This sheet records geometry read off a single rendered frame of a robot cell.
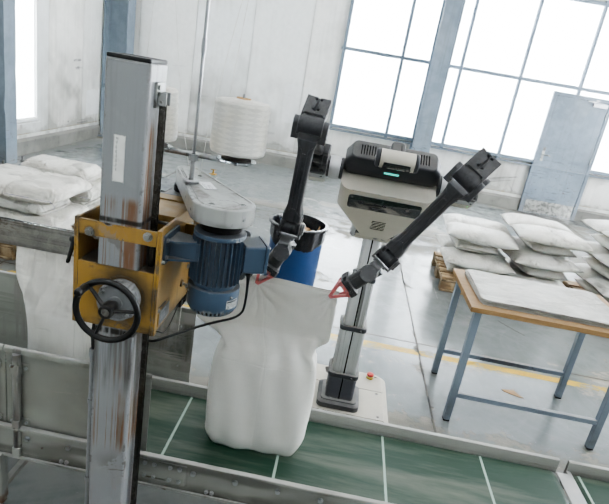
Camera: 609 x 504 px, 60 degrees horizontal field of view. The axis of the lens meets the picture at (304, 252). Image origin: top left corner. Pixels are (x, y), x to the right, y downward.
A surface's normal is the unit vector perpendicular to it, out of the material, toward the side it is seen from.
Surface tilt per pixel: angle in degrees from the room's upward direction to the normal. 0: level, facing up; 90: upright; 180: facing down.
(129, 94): 90
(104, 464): 90
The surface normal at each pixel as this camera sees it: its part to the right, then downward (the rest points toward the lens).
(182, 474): -0.10, 0.31
